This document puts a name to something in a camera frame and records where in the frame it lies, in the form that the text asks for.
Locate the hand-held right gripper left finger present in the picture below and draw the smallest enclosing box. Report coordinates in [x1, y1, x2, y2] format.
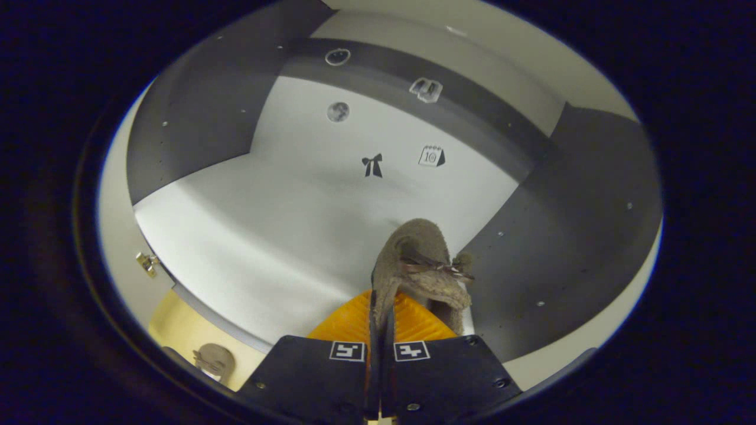
[236, 289, 379, 421]

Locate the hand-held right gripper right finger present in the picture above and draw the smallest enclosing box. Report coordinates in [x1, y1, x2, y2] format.
[381, 292, 523, 421]

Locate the brown fuzzy shoe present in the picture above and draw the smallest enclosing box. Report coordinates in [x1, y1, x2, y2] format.
[371, 218, 476, 337]
[192, 344, 237, 383]

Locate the white cabinet door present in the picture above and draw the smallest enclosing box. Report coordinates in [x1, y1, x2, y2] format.
[97, 83, 178, 337]
[502, 221, 663, 391]

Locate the white shoe cabinet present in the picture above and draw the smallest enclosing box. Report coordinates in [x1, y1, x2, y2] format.
[127, 0, 663, 364]

